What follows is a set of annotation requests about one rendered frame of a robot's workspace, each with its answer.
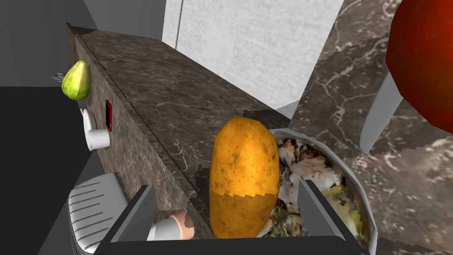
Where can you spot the red and black phone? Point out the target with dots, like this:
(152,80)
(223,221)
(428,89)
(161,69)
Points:
(108,115)

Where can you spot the pale grey knife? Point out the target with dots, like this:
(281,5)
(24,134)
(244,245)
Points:
(378,117)

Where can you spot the white bottle with pink cap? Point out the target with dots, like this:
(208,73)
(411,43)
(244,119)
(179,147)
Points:
(170,228)

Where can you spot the pale grey ribbed appliance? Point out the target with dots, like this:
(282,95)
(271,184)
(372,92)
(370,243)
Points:
(93,205)

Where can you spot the red apple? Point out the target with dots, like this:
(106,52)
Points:
(424,60)

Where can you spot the yellow-brown potato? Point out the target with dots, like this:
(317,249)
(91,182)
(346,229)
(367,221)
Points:
(244,170)

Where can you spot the grey bowl with food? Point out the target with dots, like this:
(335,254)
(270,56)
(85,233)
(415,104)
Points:
(318,166)

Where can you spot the white mug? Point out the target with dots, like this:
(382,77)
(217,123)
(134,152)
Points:
(99,139)

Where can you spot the white plate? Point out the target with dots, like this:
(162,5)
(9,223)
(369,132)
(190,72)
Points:
(88,122)

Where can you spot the grey fork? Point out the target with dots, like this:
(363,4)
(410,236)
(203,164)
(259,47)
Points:
(59,77)

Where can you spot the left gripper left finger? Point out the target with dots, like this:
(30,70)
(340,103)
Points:
(136,216)

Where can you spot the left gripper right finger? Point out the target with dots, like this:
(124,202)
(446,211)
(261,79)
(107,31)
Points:
(315,212)

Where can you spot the green pear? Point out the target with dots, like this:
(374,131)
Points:
(76,81)

